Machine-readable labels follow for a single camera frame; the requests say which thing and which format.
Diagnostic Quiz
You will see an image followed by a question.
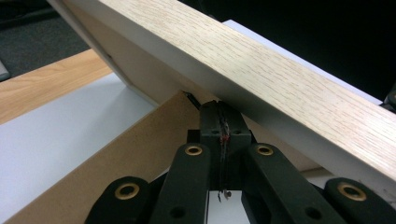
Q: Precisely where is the light wooden picture frame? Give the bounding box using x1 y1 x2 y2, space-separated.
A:
3 0 396 224

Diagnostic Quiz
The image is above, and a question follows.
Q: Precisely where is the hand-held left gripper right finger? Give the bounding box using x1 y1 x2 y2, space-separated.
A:
222 102 252 191

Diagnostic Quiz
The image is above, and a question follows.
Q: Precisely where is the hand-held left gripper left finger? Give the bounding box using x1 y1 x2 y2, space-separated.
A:
199 100 226 191

